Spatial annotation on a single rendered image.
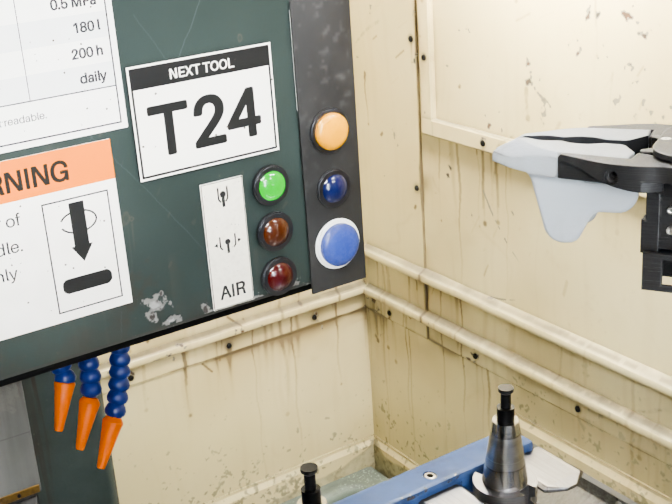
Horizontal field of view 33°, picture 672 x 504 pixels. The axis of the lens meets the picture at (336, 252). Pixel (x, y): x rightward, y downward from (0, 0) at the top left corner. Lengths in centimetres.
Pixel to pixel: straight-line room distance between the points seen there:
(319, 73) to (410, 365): 140
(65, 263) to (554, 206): 29
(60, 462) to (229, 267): 84
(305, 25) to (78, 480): 96
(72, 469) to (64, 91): 95
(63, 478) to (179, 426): 52
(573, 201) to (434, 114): 116
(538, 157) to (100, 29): 26
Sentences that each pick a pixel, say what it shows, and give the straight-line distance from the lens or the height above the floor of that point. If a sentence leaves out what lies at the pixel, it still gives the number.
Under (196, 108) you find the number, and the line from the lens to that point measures 70.
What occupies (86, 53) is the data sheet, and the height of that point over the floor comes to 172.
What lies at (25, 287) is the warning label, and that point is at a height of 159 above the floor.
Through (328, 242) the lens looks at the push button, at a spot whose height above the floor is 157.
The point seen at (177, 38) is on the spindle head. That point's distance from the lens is 69.
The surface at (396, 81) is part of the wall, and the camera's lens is 191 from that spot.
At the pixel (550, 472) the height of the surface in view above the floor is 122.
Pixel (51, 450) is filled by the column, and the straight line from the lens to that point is 153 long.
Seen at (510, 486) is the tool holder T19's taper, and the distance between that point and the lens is 111.
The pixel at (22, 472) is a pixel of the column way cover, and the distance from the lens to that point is 148.
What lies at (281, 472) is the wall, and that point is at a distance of 219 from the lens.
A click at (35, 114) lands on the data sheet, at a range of 66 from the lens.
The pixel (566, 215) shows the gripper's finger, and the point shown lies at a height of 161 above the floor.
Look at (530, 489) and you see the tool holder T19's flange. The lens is 113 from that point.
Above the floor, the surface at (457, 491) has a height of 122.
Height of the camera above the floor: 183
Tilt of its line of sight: 21 degrees down
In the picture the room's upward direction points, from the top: 4 degrees counter-clockwise
